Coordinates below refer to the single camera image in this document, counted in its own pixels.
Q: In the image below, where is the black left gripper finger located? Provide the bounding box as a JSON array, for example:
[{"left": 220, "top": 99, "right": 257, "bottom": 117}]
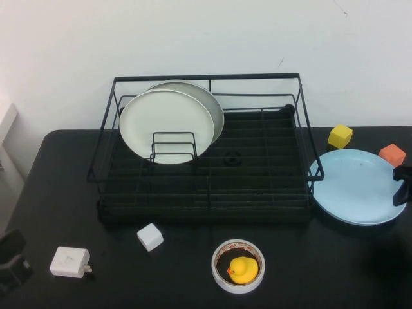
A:
[
  {"left": 0, "top": 256, "right": 34, "bottom": 294},
  {"left": 0, "top": 229, "right": 27, "bottom": 263}
]

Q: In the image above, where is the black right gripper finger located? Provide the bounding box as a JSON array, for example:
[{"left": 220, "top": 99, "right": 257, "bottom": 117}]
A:
[
  {"left": 393, "top": 165, "right": 412, "bottom": 182},
  {"left": 393, "top": 180, "right": 412, "bottom": 206}
]

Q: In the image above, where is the light blue round plate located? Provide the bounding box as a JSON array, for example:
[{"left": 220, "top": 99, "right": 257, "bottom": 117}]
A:
[{"left": 308, "top": 148, "right": 408, "bottom": 226}]

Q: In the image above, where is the orange cube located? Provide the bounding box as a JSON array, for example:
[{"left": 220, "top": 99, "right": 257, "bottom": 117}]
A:
[{"left": 378, "top": 144, "right": 407, "bottom": 167}]

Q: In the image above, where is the white plug charger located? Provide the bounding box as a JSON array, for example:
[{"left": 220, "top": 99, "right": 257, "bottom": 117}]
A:
[{"left": 49, "top": 246, "right": 93, "bottom": 279}]

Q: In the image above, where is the yellow cube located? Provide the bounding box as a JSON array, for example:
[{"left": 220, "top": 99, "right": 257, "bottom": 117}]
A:
[{"left": 328, "top": 124, "right": 354, "bottom": 149}]

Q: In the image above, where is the white cabinet edge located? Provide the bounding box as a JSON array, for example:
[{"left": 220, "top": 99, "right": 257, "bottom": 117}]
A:
[{"left": 0, "top": 102, "right": 27, "bottom": 194}]

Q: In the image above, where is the white cube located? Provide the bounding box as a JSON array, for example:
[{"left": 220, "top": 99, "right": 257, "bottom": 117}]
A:
[{"left": 136, "top": 222, "right": 164, "bottom": 252}]

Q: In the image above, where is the black drip tray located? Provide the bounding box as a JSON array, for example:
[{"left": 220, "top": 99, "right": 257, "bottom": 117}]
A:
[{"left": 97, "top": 104, "right": 314, "bottom": 225}]

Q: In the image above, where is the yellow rubber duck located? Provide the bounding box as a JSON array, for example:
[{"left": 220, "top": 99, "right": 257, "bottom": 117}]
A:
[{"left": 227, "top": 256, "right": 259, "bottom": 285}]

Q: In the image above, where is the white tape roll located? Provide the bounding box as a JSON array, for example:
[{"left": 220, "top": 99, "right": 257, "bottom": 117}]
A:
[{"left": 211, "top": 238, "right": 266, "bottom": 294}]

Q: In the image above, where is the black wire dish rack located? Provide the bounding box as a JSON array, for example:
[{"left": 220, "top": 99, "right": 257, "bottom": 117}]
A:
[{"left": 86, "top": 73, "right": 324, "bottom": 225}]

